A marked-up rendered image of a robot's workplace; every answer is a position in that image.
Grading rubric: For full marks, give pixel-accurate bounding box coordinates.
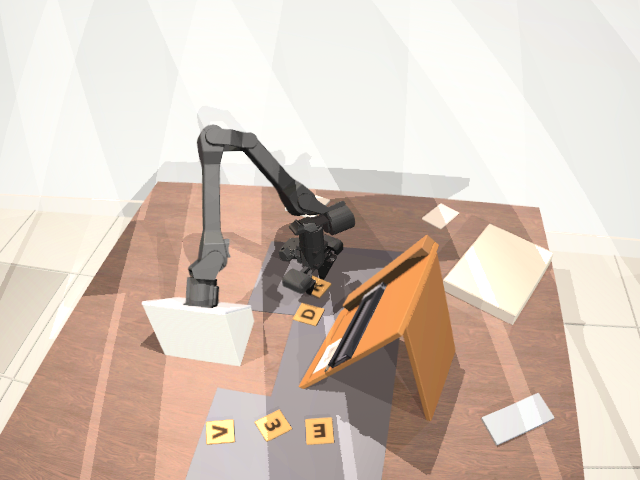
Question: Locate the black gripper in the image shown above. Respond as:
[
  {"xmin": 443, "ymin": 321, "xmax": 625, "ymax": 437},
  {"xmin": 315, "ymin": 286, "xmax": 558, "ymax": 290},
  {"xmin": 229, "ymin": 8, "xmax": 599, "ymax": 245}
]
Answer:
[{"xmin": 281, "ymin": 234, "xmax": 343, "ymax": 295}]

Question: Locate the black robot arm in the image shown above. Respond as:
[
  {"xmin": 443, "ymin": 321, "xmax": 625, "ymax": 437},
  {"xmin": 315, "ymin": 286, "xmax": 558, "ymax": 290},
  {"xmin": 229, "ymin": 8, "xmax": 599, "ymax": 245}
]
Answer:
[{"xmin": 183, "ymin": 124, "xmax": 355, "ymax": 308}]

